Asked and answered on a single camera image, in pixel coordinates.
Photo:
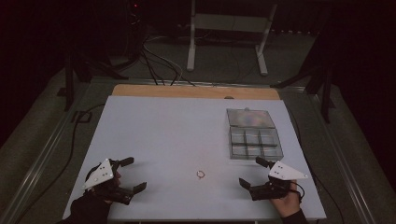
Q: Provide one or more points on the person's right hand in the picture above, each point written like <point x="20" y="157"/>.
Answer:
<point x="289" y="203"/>

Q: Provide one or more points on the black metal stand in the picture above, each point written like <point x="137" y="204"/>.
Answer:
<point x="325" y="90"/>
<point x="69" y="81"/>

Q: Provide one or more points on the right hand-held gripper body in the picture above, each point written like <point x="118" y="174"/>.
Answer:
<point x="285" y="171"/>

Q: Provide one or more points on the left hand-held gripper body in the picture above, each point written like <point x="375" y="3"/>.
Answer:
<point x="100" y="174"/>

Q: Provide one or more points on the aluminium frame rail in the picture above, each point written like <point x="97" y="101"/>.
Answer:
<point x="40" y="158"/>
<point x="345" y="155"/>

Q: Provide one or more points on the white metal stand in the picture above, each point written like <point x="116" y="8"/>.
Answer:
<point x="230" y="23"/>

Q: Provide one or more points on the clear plastic compartment box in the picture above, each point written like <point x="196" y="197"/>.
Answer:
<point x="253" y="137"/>

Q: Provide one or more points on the person's left hand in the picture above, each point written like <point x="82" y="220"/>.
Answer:
<point x="116" y="180"/>

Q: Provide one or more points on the white table mat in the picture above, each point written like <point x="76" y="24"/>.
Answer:
<point x="171" y="133"/>

